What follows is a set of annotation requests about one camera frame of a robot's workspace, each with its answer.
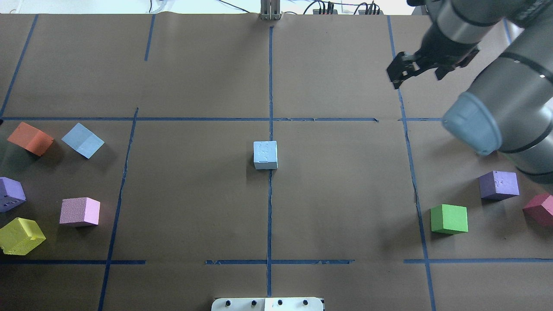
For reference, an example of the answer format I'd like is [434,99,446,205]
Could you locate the purple foam block left side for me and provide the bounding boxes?
[0,177,26,213]

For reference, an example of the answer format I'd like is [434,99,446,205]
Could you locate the pink foam block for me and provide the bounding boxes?
[59,197,101,228]

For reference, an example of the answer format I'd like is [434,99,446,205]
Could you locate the green foam block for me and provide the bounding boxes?
[430,204,469,235]

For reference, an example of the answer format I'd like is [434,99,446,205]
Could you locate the black cables at table edge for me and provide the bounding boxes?
[302,0,381,16]

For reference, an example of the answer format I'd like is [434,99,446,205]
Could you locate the yellow foam block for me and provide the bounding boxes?
[0,217,47,256]

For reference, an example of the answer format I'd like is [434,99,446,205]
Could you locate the purple foam block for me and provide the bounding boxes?
[0,177,26,213]
[478,171,520,201]

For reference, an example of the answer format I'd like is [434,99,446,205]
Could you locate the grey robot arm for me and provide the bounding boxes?
[387,0,553,192]

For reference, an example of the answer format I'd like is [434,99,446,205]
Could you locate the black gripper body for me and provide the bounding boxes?
[414,37,480,80]

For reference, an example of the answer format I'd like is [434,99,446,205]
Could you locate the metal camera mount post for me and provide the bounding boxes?
[259,0,282,20]

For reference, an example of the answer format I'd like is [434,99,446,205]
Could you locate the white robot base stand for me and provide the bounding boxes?
[211,297,325,311]

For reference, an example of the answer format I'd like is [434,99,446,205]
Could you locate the purple foam block right side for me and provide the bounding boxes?
[478,171,520,201]

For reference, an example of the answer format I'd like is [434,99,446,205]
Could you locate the magenta foam block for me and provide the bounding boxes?
[523,193,553,227]

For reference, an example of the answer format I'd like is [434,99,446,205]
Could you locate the orange foam block left side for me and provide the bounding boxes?
[7,122,54,157]

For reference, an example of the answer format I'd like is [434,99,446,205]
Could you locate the light blue foam block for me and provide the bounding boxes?
[62,123,105,159]
[253,140,278,171]

